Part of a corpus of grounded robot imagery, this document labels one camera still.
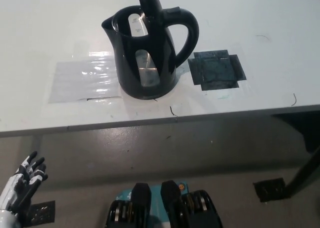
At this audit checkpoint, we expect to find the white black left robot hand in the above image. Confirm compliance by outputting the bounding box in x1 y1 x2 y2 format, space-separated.
0 150 49 223

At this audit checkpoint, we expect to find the black kettle lid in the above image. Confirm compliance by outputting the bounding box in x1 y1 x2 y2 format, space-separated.
135 0 165 27

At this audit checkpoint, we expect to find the black electric kettle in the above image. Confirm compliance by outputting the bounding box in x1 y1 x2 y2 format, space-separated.
101 5 200 101

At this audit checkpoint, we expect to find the black floor plate left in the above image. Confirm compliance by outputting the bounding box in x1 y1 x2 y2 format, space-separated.
29 200 56 224

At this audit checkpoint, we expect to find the clear plastic sheet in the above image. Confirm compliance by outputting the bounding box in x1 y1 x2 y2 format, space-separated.
48 51 123 104

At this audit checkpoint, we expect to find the black tape patch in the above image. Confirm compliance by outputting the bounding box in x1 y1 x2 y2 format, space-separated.
187 48 247 92

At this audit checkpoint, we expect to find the black table leg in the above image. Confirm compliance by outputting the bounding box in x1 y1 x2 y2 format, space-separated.
284 151 320 196

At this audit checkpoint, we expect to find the dark table frame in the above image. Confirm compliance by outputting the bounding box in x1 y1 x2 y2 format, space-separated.
271 110 320 154

